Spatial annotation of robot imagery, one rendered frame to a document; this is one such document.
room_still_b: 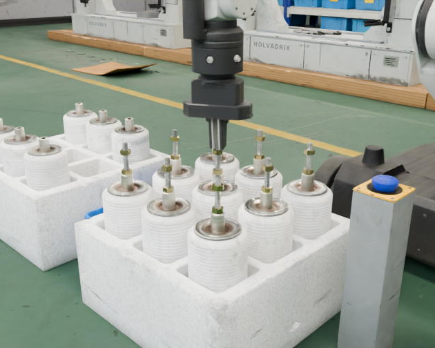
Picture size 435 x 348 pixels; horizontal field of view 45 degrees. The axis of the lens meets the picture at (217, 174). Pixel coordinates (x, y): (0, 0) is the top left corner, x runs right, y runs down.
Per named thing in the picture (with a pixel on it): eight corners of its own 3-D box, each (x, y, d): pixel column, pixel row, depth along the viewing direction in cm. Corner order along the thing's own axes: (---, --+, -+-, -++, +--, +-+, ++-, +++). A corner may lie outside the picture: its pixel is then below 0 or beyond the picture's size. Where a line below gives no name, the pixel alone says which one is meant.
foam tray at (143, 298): (217, 238, 132) (217, 171, 125) (352, 302, 106) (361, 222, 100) (81, 302, 106) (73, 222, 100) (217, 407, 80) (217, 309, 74)
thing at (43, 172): (61, 210, 131) (53, 141, 124) (82, 222, 124) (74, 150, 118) (25, 222, 124) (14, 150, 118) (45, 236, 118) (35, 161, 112)
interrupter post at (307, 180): (315, 191, 97) (317, 175, 95) (304, 192, 96) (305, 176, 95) (308, 186, 99) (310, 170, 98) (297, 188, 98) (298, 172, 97)
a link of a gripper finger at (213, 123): (217, 145, 96) (217, 112, 94) (213, 150, 93) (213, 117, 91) (209, 144, 96) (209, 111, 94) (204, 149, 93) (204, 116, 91)
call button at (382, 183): (378, 184, 84) (380, 172, 83) (402, 190, 81) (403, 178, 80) (365, 190, 81) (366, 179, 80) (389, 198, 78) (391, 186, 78)
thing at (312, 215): (335, 279, 101) (343, 194, 95) (292, 290, 98) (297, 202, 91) (308, 256, 110) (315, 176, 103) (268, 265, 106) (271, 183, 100)
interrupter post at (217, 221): (213, 235, 80) (213, 216, 79) (208, 229, 82) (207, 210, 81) (228, 233, 81) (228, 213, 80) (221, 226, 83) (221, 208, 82)
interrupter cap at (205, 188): (189, 188, 98) (188, 185, 97) (219, 179, 102) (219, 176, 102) (214, 201, 92) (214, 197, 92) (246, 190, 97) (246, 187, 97)
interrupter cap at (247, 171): (268, 183, 100) (268, 179, 100) (233, 176, 104) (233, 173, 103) (283, 171, 106) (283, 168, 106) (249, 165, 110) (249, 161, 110)
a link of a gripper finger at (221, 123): (217, 150, 93) (217, 117, 91) (222, 145, 96) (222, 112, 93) (226, 151, 92) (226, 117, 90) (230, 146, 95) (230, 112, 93)
